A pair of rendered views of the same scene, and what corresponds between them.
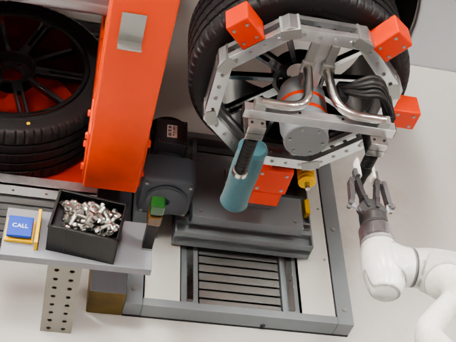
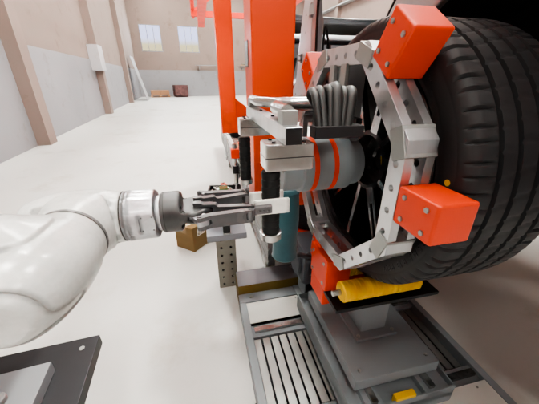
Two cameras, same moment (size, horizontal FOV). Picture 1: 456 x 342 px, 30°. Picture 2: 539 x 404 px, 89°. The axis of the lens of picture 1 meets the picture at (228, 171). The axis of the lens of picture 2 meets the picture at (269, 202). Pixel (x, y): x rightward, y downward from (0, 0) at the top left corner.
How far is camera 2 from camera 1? 2.41 m
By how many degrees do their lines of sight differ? 74
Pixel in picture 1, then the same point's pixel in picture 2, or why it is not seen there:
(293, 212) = (370, 366)
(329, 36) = (341, 52)
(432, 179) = not seen: outside the picture
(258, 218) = (338, 335)
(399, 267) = (48, 201)
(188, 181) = (305, 249)
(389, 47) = (387, 45)
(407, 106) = (433, 194)
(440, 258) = (22, 217)
